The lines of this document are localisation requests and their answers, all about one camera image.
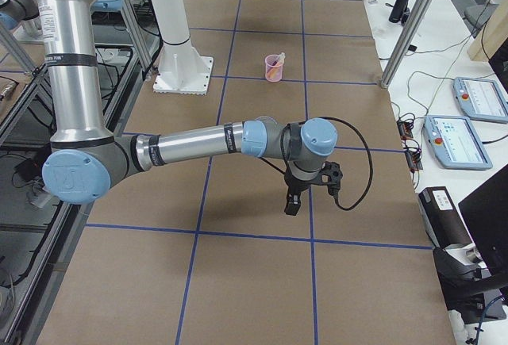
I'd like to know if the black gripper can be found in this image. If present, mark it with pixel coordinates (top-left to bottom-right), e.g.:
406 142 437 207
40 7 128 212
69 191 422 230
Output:
284 168 318 216

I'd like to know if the orange highlighter pen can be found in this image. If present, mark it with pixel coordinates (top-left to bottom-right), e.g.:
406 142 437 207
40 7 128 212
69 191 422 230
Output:
266 67 281 79

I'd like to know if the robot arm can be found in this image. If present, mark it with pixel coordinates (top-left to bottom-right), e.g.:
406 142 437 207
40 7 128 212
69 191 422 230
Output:
1 0 124 37
33 0 342 215

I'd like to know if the pink mesh pen holder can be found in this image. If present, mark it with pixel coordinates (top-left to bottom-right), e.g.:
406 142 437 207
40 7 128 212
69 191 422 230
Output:
264 54 283 82

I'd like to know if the black device with label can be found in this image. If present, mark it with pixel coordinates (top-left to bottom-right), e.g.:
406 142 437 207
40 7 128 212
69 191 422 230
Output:
418 186 472 249

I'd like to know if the near teach pendant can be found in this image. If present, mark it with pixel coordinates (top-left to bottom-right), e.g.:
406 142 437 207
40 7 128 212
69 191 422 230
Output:
424 115 493 171

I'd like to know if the teach pendant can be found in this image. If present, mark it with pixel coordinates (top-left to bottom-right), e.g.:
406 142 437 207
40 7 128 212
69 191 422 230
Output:
424 115 493 171
452 77 507 124

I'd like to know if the black computer monitor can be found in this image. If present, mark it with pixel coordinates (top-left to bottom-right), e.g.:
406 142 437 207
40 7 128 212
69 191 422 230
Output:
459 166 507 274

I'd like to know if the black monitor stand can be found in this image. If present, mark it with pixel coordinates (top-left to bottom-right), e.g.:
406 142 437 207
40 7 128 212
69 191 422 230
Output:
433 248 507 324

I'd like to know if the far teach pendant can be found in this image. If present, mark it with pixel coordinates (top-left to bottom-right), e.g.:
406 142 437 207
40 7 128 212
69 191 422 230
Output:
452 77 507 124

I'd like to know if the black water bottle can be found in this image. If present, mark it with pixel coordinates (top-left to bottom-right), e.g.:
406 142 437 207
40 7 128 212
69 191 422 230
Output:
388 0 410 25

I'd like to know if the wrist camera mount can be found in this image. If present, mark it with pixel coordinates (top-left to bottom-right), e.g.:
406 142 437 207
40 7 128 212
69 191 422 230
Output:
311 161 343 199

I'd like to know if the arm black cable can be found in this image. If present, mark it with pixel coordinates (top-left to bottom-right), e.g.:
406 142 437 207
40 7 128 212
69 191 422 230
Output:
277 117 375 210

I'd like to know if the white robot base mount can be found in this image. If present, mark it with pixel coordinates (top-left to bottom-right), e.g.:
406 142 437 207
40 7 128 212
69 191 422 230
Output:
153 43 214 95

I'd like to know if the aluminium frame post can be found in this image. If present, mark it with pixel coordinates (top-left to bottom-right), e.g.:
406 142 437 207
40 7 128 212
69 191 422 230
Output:
379 0 432 89

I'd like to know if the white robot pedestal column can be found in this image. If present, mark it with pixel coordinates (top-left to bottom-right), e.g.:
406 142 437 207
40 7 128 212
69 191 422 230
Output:
152 0 190 46

